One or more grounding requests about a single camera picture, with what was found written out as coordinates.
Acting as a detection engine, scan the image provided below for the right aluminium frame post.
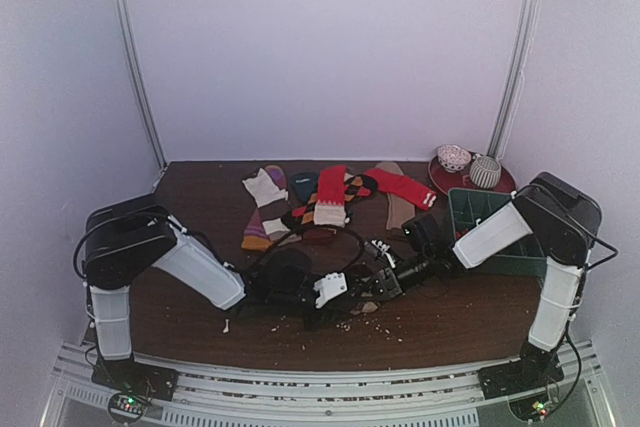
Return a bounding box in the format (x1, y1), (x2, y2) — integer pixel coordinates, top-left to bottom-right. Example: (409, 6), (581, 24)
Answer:
(487, 0), (540, 161)

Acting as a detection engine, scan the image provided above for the red sock white cuff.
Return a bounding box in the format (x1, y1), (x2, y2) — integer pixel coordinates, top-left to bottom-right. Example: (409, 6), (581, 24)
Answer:
(365, 168), (437, 210)

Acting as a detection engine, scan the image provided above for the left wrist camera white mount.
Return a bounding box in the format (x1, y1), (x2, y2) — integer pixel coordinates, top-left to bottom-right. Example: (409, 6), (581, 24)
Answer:
(313, 272), (348, 309)

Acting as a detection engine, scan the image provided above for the tan brown sock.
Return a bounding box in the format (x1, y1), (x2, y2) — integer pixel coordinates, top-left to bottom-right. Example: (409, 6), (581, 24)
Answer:
(376, 161), (416, 239)

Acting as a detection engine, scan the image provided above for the grey striped cup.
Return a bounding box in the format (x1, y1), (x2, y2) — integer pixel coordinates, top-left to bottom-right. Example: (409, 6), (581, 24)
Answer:
(469, 155), (502, 189)

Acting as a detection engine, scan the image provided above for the aluminium frame post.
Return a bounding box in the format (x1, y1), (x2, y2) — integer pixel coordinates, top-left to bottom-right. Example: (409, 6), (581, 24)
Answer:
(114, 0), (168, 171)
(487, 0), (540, 161)

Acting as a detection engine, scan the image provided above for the green divided organizer tray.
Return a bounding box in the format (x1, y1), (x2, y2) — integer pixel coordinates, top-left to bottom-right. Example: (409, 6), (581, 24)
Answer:
(445, 188), (546, 279)

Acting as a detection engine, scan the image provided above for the red round plate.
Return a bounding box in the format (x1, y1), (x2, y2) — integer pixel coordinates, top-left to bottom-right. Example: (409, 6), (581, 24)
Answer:
(428, 152), (517, 196)

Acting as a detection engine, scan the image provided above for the orange brown argyle sock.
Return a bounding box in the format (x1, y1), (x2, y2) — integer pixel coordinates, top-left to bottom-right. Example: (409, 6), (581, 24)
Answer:
(281, 171), (378, 230)

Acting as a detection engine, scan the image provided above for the left aluminium frame post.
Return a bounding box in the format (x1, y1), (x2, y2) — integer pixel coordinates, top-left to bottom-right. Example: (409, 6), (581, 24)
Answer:
(114, 0), (168, 171)

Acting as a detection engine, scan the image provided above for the purple orange striped sock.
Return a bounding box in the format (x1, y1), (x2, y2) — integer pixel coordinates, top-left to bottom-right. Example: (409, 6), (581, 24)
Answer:
(239, 164), (289, 252)

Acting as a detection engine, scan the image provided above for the dark blue sock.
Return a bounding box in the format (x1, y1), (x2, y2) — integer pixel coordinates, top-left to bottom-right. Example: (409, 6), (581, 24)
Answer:
(290, 172), (319, 203)

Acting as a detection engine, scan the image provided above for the brown beige argyle sock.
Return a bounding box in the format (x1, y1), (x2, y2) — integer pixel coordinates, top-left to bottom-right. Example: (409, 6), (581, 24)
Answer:
(349, 276), (380, 316)

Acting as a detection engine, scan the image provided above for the white brown block sock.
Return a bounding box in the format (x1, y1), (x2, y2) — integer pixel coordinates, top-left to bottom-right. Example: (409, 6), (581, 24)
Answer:
(242, 166), (301, 246)

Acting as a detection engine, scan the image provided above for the red white zigzag sock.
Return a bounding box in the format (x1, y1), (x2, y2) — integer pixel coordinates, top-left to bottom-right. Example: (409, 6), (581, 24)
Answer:
(314, 165), (347, 227)

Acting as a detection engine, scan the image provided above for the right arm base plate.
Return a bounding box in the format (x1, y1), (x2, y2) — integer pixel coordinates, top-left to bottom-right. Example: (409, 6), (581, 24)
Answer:
(478, 360), (565, 400)

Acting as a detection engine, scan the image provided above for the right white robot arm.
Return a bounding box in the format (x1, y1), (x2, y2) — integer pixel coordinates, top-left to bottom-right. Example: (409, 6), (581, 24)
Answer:
(365, 172), (602, 389)

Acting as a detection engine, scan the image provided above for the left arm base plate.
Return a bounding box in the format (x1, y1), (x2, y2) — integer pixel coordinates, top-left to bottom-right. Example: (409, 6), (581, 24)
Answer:
(91, 359), (178, 401)

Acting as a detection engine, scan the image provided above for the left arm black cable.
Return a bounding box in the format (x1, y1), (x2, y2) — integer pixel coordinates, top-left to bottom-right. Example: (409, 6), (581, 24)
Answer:
(249, 226), (366, 278)

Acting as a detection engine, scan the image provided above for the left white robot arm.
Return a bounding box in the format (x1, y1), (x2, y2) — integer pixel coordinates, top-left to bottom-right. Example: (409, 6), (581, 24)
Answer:
(72, 194), (348, 391)

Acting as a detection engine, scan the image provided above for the white red patterned bowl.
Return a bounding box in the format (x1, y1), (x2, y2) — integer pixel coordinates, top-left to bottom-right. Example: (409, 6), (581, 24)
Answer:
(437, 144), (472, 173)

